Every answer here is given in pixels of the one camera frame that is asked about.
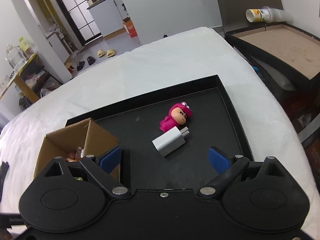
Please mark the clear water bottle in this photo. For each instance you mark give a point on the clear water bottle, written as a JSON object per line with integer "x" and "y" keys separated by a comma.
{"x": 14, "y": 56}

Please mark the brown cardboard box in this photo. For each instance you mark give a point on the brown cardboard box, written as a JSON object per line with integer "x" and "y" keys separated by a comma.
{"x": 86, "y": 134}

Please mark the yellow white paper cup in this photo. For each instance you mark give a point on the yellow white paper cup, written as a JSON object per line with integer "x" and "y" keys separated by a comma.
{"x": 268, "y": 15}

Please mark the black glass sliding door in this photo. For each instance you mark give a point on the black glass sliding door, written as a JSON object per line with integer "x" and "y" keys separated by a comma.
{"x": 80, "y": 20}

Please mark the white kitchen cabinet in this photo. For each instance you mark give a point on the white kitchen cabinet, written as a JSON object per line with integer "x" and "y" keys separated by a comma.
{"x": 108, "y": 15}

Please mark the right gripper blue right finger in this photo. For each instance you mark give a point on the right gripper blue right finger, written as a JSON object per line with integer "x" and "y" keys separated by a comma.
{"x": 228, "y": 169}

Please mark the white charger plug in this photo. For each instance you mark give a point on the white charger plug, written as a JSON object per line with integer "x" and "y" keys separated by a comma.
{"x": 171, "y": 140}

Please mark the brown haired doll figurine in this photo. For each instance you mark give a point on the brown haired doll figurine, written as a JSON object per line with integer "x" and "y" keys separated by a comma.
{"x": 75, "y": 155}

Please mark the pink hooded figurine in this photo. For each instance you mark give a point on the pink hooded figurine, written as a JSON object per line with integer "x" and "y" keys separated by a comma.
{"x": 177, "y": 116}

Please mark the yellow slippers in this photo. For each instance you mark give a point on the yellow slippers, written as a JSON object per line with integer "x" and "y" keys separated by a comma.
{"x": 109, "y": 53}

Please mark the black slippers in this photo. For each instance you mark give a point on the black slippers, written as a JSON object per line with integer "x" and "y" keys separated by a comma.
{"x": 80, "y": 65}

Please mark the round white gold table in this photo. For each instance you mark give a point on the round white gold table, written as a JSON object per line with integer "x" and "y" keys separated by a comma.
{"x": 16, "y": 78}

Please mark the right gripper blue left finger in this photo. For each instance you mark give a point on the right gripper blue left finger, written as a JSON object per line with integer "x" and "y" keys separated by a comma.
{"x": 100, "y": 168}

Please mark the orange carton box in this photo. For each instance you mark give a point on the orange carton box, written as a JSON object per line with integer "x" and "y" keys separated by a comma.
{"x": 129, "y": 27}

